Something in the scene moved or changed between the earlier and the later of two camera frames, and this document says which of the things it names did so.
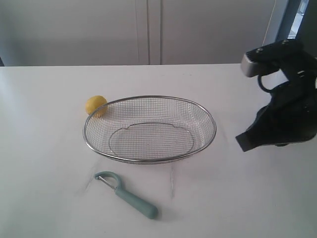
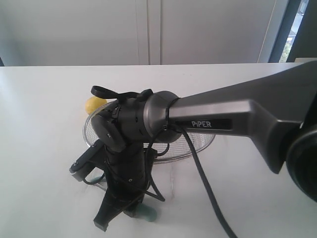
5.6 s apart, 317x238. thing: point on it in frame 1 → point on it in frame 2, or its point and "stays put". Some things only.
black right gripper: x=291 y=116 → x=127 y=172
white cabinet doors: x=44 y=32 stays put
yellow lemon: x=94 y=102 stays put
